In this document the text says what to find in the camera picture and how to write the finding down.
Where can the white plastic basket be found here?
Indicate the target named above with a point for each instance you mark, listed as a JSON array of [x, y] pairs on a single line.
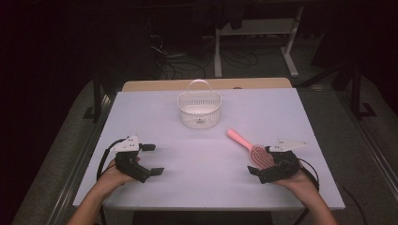
[[200, 122]]

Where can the pink hairbrush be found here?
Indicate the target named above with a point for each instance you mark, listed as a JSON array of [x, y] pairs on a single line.
[[239, 139]]

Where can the person's left hand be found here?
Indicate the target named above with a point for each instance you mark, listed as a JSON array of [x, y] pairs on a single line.
[[111, 178]]

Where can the white metal desk frame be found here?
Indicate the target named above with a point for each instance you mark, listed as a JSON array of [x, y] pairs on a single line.
[[259, 26]]

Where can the metal floor rail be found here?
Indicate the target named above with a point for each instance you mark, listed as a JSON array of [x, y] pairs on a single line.
[[369, 140], [81, 162]]

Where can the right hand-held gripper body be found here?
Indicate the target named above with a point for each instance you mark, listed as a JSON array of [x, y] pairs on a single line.
[[283, 165]]

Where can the wooden desk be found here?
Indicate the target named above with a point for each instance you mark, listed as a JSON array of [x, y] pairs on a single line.
[[175, 85]]

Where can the black metal stand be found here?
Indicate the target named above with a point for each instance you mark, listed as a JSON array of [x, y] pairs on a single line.
[[356, 93], [97, 100]]

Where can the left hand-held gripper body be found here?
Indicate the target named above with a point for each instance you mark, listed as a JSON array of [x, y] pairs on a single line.
[[130, 165]]

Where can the person's right hand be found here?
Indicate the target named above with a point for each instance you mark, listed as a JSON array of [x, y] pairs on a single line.
[[298, 184]]

